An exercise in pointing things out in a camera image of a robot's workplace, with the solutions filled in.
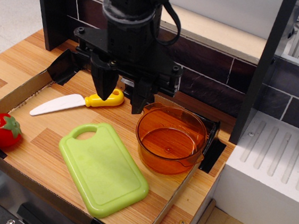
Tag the white dish drying rack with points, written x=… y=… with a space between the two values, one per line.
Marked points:
x=260 y=181

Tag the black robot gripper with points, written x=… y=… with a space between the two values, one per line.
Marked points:
x=130 y=47

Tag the orange transparent plastic pot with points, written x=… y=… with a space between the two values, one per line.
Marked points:
x=171 y=139

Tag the red toy strawberry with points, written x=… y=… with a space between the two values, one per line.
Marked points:
x=10 y=132

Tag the white knife yellow handle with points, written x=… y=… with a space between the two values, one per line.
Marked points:
x=76 y=100

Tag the green plastic cutting board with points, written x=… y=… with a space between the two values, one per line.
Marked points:
x=104 y=172

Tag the cardboard fence with black tape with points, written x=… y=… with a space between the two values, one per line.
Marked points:
x=34 y=173

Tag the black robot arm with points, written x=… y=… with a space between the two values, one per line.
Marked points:
x=133 y=7

